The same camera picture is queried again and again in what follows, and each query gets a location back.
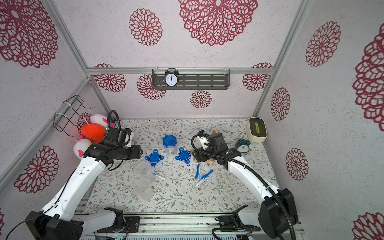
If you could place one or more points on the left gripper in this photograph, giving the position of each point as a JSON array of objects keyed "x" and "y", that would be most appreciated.
[{"x": 136, "y": 150}]

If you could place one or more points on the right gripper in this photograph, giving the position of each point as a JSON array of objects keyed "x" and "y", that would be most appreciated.
[{"x": 199, "y": 156}]

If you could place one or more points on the blue toothbrush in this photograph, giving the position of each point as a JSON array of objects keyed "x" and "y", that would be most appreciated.
[
  {"x": 197, "y": 172},
  {"x": 206, "y": 175}
]

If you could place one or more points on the clear plastic container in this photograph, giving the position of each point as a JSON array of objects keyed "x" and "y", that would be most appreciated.
[
  {"x": 144, "y": 170},
  {"x": 144, "y": 189},
  {"x": 171, "y": 150}
]

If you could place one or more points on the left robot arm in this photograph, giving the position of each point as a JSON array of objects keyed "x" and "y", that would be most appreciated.
[{"x": 56, "y": 219}]

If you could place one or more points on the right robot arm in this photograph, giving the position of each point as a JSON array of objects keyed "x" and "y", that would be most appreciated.
[{"x": 277, "y": 212}]

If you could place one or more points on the red plush toy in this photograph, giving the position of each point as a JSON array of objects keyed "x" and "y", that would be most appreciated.
[{"x": 93, "y": 132}]

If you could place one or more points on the teal alarm clock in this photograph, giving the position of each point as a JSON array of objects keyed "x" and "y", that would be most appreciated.
[{"x": 243, "y": 146}]

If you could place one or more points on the upper white pink plush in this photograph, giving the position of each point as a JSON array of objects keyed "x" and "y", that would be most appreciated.
[{"x": 98, "y": 119}]

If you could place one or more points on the white pink plush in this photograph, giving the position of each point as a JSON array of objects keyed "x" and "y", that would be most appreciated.
[
  {"x": 98, "y": 119},
  {"x": 80, "y": 147}
]

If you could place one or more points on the wrapped toothbrush lower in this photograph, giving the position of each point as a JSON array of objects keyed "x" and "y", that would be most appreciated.
[{"x": 202, "y": 181}]

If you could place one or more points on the lower white pink plush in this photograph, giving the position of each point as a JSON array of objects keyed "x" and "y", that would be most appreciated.
[{"x": 80, "y": 147}]

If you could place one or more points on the left blue container lid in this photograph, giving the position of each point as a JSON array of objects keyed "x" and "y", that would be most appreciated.
[{"x": 154, "y": 158}]

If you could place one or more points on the cream box with green window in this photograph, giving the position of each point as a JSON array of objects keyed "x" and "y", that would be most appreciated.
[{"x": 256, "y": 130}]

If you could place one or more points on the black alarm clock on shelf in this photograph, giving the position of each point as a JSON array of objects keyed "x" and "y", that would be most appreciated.
[{"x": 171, "y": 77}]

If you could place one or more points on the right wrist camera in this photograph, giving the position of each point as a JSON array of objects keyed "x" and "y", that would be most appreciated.
[{"x": 204, "y": 139}]

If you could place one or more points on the black wire basket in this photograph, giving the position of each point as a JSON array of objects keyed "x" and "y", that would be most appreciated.
[{"x": 75, "y": 114}]

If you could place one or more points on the grey wall shelf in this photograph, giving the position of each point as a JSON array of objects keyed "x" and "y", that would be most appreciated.
[{"x": 194, "y": 81}]

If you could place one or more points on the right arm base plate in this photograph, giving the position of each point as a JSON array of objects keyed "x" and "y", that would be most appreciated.
[{"x": 229, "y": 223}]

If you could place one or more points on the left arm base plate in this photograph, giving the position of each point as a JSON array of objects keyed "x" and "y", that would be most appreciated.
[{"x": 127, "y": 225}]

